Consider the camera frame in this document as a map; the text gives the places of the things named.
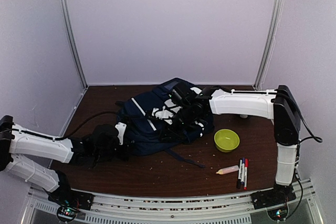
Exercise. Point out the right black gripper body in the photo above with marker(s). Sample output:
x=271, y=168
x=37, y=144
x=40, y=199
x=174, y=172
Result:
x=178, y=132

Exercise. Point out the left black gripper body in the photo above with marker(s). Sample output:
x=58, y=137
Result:
x=123, y=155

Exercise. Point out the navy blue student backpack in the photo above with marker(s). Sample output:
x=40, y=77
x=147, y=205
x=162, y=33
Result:
x=141, y=134

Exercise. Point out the cream glue tube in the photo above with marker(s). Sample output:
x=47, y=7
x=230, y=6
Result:
x=228, y=170

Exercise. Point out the red marker pen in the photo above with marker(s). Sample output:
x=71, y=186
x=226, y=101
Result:
x=245, y=173

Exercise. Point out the blue marker pen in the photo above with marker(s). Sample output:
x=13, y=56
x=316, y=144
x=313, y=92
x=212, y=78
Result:
x=242, y=180

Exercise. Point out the black marker pen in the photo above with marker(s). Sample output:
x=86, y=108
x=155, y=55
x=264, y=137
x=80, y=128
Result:
x=238, y=183

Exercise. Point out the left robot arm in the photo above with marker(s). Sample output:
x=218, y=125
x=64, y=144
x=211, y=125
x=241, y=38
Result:
x=17, y=143

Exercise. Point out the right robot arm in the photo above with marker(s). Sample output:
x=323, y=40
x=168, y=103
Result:
x=277, y=105

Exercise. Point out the lime green bowl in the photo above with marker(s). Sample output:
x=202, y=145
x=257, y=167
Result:
x=226, y=140

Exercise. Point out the dark bowl white inside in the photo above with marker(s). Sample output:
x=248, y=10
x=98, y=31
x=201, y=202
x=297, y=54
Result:
x=243, y=116

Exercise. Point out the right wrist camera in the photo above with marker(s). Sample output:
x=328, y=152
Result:
x=164, y=114

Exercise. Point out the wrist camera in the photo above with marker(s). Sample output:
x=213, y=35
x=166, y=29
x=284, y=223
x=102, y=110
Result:
x=164, y=114
x=121, y=128

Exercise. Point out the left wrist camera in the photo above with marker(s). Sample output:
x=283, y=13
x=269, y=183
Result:
x=121, y=128

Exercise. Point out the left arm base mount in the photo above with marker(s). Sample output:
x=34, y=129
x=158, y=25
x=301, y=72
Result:
x=70, y=201

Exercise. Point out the front aluminium rail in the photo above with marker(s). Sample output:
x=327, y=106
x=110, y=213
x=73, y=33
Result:
x=230, y=208

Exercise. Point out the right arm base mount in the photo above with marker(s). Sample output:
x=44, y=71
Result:
x=275, y=200

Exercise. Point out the right aluminium frame post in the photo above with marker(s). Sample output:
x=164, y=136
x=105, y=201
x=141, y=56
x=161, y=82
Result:
x=269, y=44

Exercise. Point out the aluminium frame post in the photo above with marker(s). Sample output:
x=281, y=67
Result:
x=72, y=43
x=269, y=44

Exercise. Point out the left aluminium frame post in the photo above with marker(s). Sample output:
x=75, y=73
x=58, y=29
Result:
x=72, y=43

